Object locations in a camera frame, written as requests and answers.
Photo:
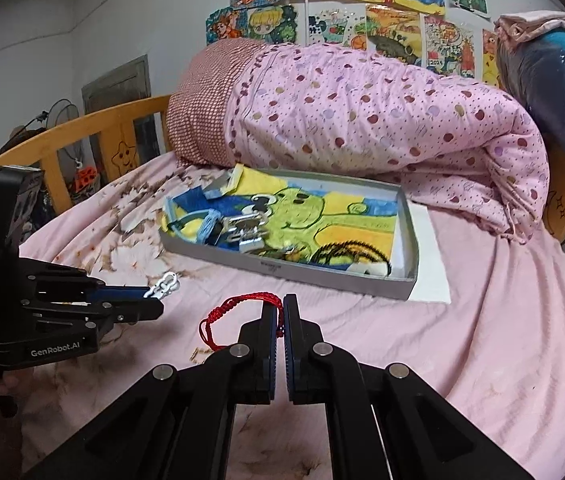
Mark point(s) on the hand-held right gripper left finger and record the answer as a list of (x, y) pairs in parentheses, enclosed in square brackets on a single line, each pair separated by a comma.
[(271, 345)]

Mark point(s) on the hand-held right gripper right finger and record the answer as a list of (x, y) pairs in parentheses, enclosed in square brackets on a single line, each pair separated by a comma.
[(290, 345)]

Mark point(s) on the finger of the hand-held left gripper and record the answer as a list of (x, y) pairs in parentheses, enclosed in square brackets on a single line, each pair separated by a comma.
[(122, 293), (135, 310)]

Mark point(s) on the grey shallow box tray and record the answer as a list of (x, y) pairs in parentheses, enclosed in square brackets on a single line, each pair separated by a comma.
[(312, 272)]

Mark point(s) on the blue wrist watch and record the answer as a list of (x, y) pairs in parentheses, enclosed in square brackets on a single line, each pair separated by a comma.
[(207, 225)]

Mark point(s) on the orange ladybug toy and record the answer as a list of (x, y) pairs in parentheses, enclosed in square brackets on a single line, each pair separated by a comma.
[(86, 179)]

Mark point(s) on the standing fan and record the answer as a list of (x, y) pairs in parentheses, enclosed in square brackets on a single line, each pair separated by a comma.
[(60, 115)]

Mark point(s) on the pink floral bedsheet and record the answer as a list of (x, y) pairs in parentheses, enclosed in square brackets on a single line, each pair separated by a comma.
[(487, 320)]

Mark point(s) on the red checked pillow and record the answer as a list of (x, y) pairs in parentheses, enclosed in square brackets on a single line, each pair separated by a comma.
[(202, 110)]

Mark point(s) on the grey door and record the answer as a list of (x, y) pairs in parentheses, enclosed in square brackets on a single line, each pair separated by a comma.
[(122, 80)]

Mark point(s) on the pink dotted quilt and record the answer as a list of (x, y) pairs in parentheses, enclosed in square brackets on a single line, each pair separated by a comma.
[(387, 120)]

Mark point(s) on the blue plastic-wrapped bundle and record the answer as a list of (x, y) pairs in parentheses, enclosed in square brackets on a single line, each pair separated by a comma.
[(557, 90)]

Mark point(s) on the pink folded cloth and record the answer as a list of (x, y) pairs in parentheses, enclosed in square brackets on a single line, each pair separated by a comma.
[(527, 25)]

